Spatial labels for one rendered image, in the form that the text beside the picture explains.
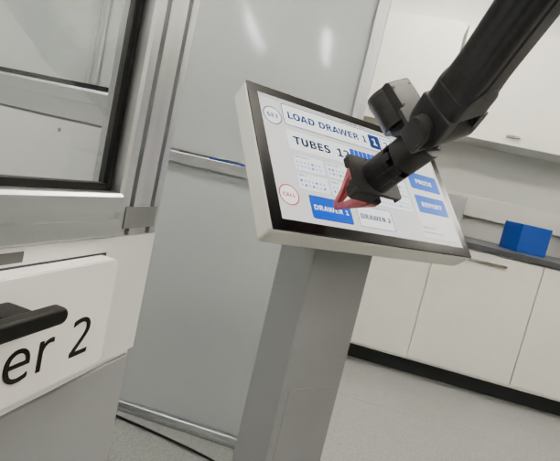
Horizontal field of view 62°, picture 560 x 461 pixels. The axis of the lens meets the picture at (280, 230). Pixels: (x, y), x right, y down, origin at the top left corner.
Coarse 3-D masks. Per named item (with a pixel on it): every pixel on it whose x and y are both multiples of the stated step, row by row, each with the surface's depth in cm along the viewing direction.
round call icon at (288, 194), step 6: (282, 186) 78; (288, 186) 79; (294, 186) 80; (282, 192) 77; (288, 192) 78; (294, 192) 79; (282, 198) 76; (288, 198) 77; (294, 198) 78; (288, 204) 77; (294, 204) 77; (300, 204) 78
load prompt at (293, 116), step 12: (288, 108) 89; (288, 120) 87; (300, 120) 89; (312, 120) 92; (324, 120) 94; (312, 132) 90; (324, 132) 92; (336, 132) 94; (348, 132) 97; (360, 132) 99; (360, 144) 97; (372, 144) 100; (384, 144) 103
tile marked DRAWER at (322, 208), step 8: (312, 200) 80; (320, 200) 82; (328, 200) 83; (312, 208) 80; (320, 208) 81; (328, 208) 82; (320, 216) 80; (328, 216) 81; (336, 216) 82; (344, 216) 83; (352, 224) 84
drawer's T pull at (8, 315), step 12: (0, 312) 32; (12, 312) 33; (24, 312) 33; (36, 312) 33; (48, 312) 34; (60, 312) 35; (0, 324) 30; (12, 324) 31; (24, 324) 32; (36, 324) 33; (48, 324) 34; (60, 324) 35; (0, 336) 30; (12, 336) 31; (24, 336) 32
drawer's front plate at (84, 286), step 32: (96, 256) 46; (0, 288) 34; (32, 288) 37; (64, 288) 40; (96, 288) 44; (96, 320) 46; (0, 352) 35; (32, 352) 38; (64, 352) 42; (96, 352) 47; (0, 384) 36; (32, 384) 39
